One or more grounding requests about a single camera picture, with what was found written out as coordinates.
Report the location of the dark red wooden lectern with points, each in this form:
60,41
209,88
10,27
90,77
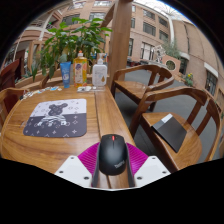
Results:
10,75

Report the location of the black computer mouse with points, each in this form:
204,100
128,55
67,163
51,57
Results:
112,155

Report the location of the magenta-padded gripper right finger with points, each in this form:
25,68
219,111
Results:
151,169

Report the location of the green potted plant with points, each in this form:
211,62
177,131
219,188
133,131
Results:
71,38

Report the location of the yellow flowering plant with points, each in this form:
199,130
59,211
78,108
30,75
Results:
189,80

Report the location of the wooden armchair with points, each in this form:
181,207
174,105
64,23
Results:
133,88
160,125
8,98

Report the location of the black flat notebook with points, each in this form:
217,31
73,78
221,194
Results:
170,132

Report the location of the black and white mouse pad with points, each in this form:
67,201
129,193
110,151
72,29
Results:
56,120

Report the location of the blue squeeze tube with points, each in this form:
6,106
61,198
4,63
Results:
66,74

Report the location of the white pump bottle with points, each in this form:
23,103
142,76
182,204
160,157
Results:
99,75

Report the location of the small white case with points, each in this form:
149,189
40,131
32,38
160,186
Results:
84,88

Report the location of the yellow detergent bottle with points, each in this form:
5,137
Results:
80,71

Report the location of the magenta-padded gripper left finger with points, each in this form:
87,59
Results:
74,168

